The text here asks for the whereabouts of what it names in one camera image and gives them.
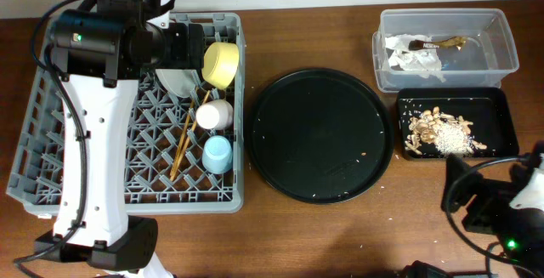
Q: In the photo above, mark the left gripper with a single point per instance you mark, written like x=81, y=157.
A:
x=182, y=58

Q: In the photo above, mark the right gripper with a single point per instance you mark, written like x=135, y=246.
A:
x=495, y=195

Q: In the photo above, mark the yellow bowl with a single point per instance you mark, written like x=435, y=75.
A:
x=221, y=62

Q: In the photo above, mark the grey round plate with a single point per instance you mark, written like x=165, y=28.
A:
x=177, y=81

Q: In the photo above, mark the wooden chopstick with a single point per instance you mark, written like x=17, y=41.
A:
x=191, y=128
x=177, y=159

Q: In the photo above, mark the pink plastic cup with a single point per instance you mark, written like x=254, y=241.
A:
x=217, y=114

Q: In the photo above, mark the white rice pile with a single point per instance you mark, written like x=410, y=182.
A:
x=451, y=138

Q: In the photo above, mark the brown food scraps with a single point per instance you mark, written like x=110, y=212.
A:
x=421, y=130

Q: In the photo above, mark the blue plastic cup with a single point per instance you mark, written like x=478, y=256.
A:
x=217, y=155

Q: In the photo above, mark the white tissue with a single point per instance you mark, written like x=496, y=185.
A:
x=426, y=60

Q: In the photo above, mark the gold snack wrapper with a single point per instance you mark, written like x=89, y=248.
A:
x=457, y=42

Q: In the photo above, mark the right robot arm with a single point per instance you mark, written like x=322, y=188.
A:
x=519, y=239

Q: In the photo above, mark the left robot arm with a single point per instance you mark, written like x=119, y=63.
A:
x=96, y=54

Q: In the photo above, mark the grey dishwasher rack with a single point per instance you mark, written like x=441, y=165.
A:
x=153, y=135

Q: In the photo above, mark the black rectangular tray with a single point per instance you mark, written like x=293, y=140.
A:
x=486, y=107

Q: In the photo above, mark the round black tray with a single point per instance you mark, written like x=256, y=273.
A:
x=319, y=136

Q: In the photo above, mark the clear plastic bin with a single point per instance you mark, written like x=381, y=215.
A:
x=488, y=56

